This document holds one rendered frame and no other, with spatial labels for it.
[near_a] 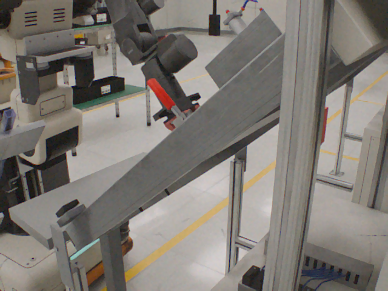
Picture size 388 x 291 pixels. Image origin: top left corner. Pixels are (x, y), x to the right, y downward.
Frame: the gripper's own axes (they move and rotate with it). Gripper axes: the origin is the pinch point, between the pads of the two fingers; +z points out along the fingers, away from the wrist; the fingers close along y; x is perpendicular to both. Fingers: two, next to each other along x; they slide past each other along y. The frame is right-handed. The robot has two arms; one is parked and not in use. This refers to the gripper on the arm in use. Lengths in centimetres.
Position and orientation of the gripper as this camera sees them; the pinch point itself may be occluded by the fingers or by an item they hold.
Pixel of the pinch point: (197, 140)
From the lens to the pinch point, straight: 85.0
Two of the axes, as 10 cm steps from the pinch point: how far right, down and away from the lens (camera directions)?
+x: -6.3, 3.9, 6.7
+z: 5.0, 8.7, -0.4
